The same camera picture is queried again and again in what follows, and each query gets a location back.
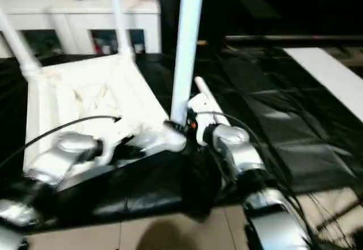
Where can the white plastic table top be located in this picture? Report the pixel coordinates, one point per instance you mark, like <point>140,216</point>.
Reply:
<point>85,102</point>

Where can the white plastic table leg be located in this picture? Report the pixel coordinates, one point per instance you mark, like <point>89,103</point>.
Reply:
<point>17,46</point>
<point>207,94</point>
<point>187,40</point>
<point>120,17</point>

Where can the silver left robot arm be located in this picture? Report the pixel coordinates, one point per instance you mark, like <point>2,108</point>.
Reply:
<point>57,159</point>

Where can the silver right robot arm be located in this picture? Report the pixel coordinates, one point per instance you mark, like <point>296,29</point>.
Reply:
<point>238,148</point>

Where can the small red bottle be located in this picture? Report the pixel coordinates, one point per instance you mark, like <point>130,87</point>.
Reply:
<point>97,47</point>

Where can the black work mat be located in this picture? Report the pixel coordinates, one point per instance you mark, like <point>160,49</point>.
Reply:
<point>306,148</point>

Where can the black horizontal bar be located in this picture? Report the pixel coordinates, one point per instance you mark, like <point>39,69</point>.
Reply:
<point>283,37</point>

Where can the dark cabinet with yellow label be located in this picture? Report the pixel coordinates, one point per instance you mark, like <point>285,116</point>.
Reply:
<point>255,6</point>

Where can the white cabinet with glass doors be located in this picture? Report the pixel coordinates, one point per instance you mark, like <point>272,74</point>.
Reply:
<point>79,12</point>

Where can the white flat board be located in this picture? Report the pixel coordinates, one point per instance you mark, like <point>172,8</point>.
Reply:
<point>334,74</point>

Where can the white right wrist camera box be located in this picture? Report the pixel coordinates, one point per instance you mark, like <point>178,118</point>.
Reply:
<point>201,111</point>

